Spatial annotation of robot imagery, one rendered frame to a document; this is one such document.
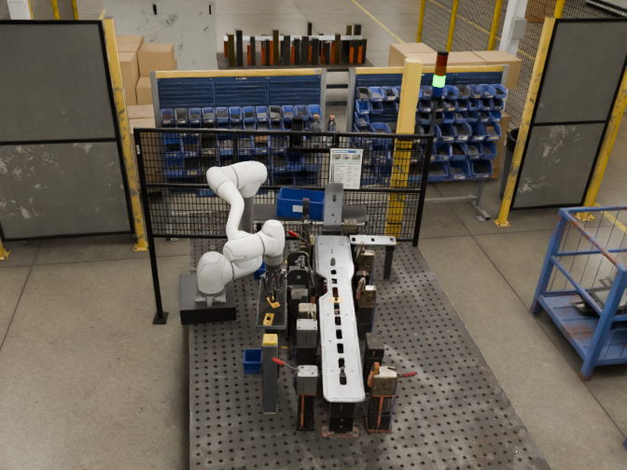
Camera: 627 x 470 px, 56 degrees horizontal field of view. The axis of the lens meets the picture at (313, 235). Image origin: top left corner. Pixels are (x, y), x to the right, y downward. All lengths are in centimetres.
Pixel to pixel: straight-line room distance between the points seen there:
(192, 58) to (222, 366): 715
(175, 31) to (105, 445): 704
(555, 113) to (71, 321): 449
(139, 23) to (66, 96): 484
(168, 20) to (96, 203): 484
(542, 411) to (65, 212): 404
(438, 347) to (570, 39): 321
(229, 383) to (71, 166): 272
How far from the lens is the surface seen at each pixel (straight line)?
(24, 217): 561
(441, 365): 339
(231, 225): 277
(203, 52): 984
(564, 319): 487
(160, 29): 977
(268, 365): 282
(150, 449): 389
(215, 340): 345
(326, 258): 355
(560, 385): 457
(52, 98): 509
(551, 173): 627
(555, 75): 580
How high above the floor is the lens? 299
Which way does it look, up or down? 32 degrees down
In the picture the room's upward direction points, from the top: 2 degrees clockwise
